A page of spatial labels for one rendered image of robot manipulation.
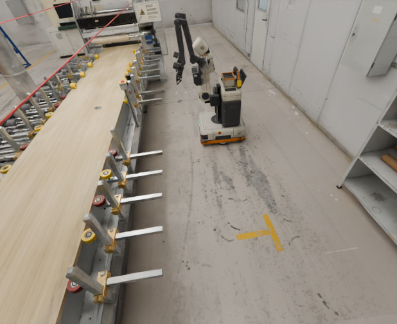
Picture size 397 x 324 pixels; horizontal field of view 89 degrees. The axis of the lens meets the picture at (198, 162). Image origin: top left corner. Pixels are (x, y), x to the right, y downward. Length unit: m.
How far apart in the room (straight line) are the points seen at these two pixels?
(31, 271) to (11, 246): 0.25
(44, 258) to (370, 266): 2.43
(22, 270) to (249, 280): 1.58
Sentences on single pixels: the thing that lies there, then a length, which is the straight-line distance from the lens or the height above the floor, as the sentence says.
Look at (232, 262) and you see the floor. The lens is 2.08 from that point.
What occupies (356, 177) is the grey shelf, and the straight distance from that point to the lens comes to 2.88.
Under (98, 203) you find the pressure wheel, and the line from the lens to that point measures 1.50.
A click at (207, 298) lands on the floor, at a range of 2.00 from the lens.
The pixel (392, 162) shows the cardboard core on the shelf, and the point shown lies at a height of 0.58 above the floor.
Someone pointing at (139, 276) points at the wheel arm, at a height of 0.85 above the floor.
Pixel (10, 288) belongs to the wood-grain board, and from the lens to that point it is 1.50.
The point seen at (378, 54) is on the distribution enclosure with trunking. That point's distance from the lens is 2.70.
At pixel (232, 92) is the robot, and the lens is 2.73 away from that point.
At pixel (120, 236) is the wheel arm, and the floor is 0.84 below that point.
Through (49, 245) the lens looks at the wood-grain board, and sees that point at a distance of 1.50.
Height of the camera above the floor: 1.96
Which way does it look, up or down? 43 degrees down
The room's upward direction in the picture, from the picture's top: 7 degrees counter-clockwise
